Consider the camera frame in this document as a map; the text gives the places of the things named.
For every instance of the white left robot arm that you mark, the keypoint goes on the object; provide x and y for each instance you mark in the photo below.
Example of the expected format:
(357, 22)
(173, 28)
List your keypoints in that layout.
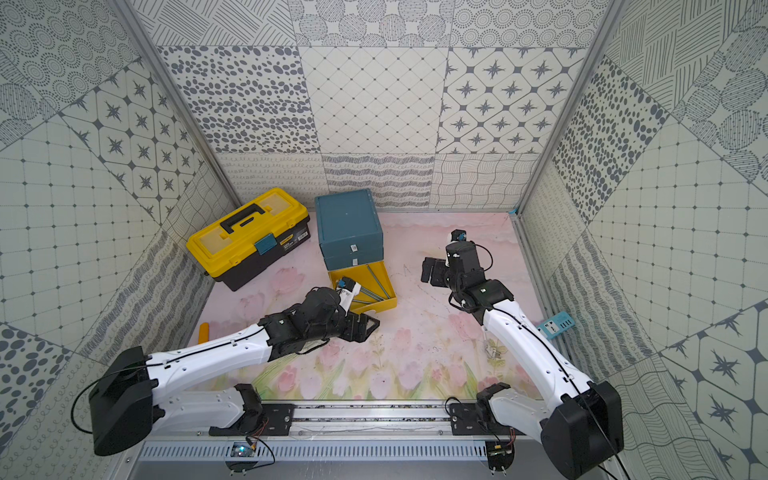
(126, 401)

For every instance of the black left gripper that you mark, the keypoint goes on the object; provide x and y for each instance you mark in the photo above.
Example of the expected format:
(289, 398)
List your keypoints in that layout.
(354, 324)

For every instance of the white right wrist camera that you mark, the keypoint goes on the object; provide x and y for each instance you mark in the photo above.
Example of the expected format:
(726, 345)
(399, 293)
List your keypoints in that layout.
(458, 235)

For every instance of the yellow bottom drawer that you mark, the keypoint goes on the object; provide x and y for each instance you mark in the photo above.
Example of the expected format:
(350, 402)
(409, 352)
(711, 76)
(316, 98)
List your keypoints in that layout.
(363, 303)

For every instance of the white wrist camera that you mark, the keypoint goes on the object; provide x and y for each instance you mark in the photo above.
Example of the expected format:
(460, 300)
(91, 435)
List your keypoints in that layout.
(347, 289)
(458, 235)

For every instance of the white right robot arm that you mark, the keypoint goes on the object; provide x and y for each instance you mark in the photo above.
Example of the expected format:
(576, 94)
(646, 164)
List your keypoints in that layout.
(578, 422)

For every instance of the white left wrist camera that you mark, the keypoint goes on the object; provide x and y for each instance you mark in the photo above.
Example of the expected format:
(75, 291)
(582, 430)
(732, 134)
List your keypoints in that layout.
(347, 289)

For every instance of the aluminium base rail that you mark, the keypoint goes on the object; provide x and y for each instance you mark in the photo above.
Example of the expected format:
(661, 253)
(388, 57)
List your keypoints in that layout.
(225, 414)

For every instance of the teal drawer cabinet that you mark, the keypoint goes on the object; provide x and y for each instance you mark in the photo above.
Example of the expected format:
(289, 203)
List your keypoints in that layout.
(349, 231)

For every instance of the yellow black toolbox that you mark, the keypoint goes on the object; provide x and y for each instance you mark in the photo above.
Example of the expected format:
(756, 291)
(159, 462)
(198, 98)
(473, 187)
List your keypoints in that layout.
(240, 246)

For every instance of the orange object at wall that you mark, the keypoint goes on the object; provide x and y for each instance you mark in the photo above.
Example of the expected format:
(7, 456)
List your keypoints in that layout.
(203, 333)

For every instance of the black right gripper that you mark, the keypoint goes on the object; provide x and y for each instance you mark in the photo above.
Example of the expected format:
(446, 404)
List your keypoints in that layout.
(440, 267)

